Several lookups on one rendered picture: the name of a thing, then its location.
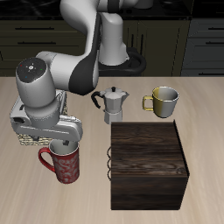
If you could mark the black kitchen countertop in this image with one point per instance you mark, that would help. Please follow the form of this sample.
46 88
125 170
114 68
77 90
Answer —
29 8

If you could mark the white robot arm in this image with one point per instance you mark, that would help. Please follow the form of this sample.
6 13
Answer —
58 70

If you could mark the red patterned mug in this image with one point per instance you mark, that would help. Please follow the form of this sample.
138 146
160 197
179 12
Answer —
67 167

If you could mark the dark kitchen cupboards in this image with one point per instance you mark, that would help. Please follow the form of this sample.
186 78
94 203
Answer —
38 43

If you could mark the dark wooden cabinet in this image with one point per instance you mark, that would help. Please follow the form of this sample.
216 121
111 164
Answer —
148 157

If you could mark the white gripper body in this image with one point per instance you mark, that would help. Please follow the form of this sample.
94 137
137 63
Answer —
65 128

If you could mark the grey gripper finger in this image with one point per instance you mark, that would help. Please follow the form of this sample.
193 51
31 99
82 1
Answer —
65 143
37 139

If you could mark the grey drawer unit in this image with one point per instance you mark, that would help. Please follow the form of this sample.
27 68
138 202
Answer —
204 46

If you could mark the pale woven basket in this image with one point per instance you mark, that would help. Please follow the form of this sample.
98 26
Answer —
29 140

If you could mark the silver moka pot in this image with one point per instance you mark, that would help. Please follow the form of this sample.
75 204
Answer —
113 105

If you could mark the yellow and white mug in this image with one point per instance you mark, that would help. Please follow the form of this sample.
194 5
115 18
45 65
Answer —
164 105

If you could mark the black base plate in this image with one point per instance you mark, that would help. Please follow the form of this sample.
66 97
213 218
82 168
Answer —
137 62

